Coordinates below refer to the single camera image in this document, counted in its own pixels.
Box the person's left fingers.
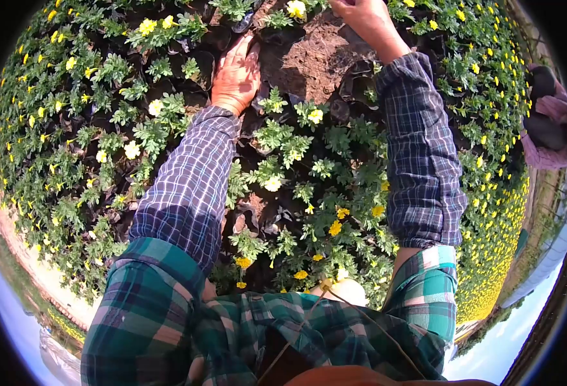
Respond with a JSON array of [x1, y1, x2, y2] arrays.
[[218, 34, 262, 67]]

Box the person's body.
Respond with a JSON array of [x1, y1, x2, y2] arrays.
[[80, 236, 499, 386]]

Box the cream rounded object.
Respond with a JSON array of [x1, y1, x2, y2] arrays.
[[309, 277, 368, 308]]

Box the person's right hand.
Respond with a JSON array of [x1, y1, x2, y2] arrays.
[[328, 0, 404, 47]]

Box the person's left hand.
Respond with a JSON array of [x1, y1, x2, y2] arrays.
[[210, 34, 262, 116]]

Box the white plastic tunnel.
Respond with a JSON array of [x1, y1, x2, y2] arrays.
[[501, 219, 567, 309]]

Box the bed of yellow flowering seedlings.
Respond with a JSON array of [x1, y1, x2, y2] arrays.
[[0, 0, 533, 325]]

